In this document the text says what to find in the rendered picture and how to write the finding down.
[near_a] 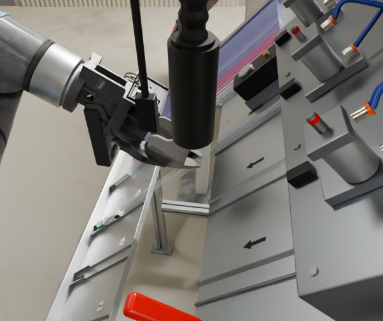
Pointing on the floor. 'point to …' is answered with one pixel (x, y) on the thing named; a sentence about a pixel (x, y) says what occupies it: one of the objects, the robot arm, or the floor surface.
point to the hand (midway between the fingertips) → (191, 160)
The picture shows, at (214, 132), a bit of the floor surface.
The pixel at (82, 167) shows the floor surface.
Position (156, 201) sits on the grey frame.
